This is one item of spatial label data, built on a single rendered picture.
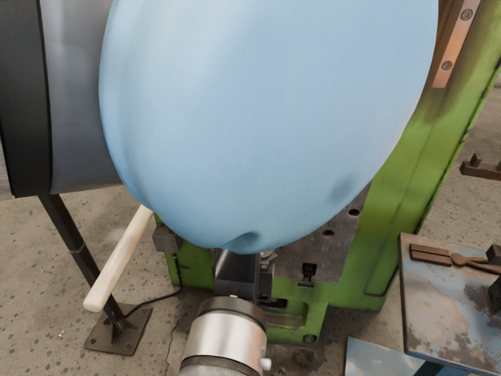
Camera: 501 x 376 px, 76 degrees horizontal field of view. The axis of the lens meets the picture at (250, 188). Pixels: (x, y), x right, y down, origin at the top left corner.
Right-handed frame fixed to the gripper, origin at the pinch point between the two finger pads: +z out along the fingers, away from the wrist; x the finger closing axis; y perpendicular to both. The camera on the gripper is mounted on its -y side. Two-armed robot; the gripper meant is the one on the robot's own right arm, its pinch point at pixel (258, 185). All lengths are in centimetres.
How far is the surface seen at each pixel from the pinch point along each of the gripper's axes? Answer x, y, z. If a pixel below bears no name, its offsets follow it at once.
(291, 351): 11, 100, 21
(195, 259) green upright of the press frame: -31, 78, 43
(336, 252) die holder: 18.5, 39.0, 22.1
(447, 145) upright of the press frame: 44, 16, 43
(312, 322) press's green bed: 17, 79, 23
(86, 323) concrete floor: -74, 100, 20
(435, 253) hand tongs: 39, 30, 18
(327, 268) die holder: 17, 47, 22
